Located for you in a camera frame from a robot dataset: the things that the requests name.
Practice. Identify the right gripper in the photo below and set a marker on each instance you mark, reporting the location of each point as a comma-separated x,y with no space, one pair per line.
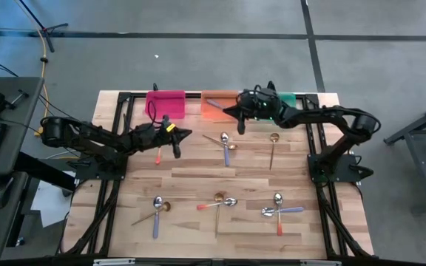
261,105

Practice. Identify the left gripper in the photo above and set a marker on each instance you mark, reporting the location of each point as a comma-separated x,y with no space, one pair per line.
150,136

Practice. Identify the gold spoon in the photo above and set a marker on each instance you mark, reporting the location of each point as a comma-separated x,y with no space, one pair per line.
219,197
232,146
274,137
166,206

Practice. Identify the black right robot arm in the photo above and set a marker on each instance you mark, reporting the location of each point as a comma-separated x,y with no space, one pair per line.
320,112

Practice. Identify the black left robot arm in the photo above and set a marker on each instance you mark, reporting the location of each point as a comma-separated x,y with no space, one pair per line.
87,138

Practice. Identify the yellow tape tag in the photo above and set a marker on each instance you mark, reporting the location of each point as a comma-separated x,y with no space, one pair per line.
170,128

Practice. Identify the orange plastic bin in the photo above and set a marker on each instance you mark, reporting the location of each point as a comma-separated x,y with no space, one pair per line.
213,115

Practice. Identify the pink plastic bin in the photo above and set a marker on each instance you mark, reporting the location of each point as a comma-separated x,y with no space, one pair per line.
165,105

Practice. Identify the teal plastic bin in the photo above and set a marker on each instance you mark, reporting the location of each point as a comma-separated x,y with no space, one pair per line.
288,99

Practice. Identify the black desk support bar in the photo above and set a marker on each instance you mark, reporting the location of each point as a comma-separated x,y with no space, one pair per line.
43,170

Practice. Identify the white paper sheet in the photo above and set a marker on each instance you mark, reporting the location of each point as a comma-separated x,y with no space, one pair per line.
50,207

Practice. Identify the black tripod stand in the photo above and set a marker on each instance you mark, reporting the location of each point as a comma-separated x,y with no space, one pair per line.
48,37

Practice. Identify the dark metal side table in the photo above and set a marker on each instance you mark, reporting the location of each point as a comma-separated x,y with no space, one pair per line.
416,131

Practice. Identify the black computer mouse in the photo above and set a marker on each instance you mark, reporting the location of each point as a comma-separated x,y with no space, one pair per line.
0,192

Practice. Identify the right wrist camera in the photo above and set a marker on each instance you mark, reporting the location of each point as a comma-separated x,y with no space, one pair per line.
249,99

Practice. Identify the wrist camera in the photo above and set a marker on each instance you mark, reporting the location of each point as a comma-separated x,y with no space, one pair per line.
166,121
249,99

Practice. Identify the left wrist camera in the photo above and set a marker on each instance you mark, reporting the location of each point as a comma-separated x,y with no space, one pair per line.
166,121

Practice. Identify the black aluminium table frame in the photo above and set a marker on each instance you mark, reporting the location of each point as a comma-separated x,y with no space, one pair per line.
193,95

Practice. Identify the silver aluminium bracket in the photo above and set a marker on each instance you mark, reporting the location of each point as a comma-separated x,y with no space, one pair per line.
320,263
114,262

